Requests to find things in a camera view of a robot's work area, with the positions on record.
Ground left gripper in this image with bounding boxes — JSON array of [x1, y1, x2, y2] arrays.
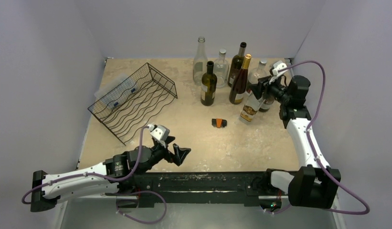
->
[[137, 135, 190, 175]]

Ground clear bottle black cap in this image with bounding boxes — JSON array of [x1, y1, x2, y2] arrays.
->
[[240, 92, 264, 122]]

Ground dark bottle grey foil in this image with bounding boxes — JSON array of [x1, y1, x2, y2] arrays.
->
[[259, 96, 275, 112]]

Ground red wine bottle gold foil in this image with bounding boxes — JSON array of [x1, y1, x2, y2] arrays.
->
[[229, 54, 252, 104]]

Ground dark green bottle silver foil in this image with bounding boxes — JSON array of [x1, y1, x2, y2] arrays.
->
[[227, 42, 247, 87]]

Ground clear round bottle silver cap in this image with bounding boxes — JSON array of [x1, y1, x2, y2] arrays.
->
[[213, 48, 229, 88]]

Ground dark bottle black cap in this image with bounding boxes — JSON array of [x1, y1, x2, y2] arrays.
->
[[201, 61, 217, 106]]

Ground tall clear bottle no cap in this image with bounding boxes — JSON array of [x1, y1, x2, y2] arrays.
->
[[193, 36, 208, 85]]

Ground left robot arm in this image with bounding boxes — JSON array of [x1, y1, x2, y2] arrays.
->
[[28, 136, 191, 212]]

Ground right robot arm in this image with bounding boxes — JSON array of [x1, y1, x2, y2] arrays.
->
[[251, 75, 341, 209]]

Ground orange hex key set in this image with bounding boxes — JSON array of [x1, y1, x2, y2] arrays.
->
[[212, 118, 227, 128]]

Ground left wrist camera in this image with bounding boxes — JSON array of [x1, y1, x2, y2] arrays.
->
[[148, 124, 170, 148]]

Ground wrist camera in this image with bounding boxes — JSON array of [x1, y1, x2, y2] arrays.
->
[[269, 61, 287, 84], [148, 124, 170, 148]]

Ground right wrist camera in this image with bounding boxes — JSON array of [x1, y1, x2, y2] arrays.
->
[[269, 61, 287, 84]]

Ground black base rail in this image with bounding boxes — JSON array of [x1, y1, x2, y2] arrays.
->
[[106, 171, 289, 211]]

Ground black wire wine rack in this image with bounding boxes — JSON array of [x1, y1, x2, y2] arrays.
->
[[88, 62, 178, 145]]

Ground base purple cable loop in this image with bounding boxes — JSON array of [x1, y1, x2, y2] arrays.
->
[[116, 190, 168, 225]]

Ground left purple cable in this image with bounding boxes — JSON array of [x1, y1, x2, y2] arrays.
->
[[21, 125, 152, 205]]

